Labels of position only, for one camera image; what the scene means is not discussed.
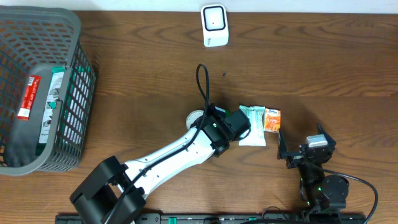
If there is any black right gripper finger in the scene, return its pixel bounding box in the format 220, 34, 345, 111
317, 123, 336, 147
277, 129, 302, 159

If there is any green white wipes pack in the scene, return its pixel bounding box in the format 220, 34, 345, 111
238, 105, 266, 147

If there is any white round tub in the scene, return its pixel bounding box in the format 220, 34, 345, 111
185, 110, 204, 129

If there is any orange Kleenex tissue pack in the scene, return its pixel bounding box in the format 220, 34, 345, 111
264, 108, 281, 133

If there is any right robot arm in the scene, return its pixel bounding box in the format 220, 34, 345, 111
277, 125, 349, 212

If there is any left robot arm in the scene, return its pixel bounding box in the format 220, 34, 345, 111
70, 105, 251, 223

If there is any white barcode scanner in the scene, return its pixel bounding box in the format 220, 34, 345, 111
200, 4, 229, 47

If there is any grey plastic shopping basket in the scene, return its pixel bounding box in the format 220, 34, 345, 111
1, 6, 97, 176

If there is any red snack package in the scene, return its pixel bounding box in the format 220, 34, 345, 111
17, 75, 41, 121

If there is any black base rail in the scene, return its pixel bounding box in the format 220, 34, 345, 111
55, 212, 367, 224

